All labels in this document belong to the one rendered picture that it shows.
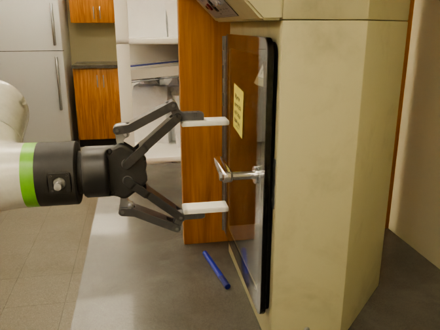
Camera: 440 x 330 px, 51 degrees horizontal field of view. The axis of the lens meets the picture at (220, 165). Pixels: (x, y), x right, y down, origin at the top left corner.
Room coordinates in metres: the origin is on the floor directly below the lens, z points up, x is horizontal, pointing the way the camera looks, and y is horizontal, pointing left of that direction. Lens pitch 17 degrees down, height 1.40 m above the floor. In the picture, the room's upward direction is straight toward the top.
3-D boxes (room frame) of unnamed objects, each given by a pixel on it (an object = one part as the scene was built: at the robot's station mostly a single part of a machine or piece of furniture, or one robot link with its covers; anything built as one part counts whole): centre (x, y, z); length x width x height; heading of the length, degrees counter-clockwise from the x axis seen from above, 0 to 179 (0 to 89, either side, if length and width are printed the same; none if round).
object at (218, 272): (0.81, 0.01, 0.95); 0.14 x 0.01 x 0.01; 19
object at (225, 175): (0.66, -0.02, 1.20); 0.10 x 0.05 x 0.03; 9
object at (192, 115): (0.66, 0.05, 1.29); 0.05 x 0.01 x 0.03; 100
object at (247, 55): (0.73, -0.04, 1.19); 0.30 x 0.01 x 0.40; 9
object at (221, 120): (0.67, 0.02, 1.27); 0.07 x 0.03 x 0.01; 100
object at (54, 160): (0.63, 0.23, 1.20); 0.12 x 0.06 x 0.09; 10
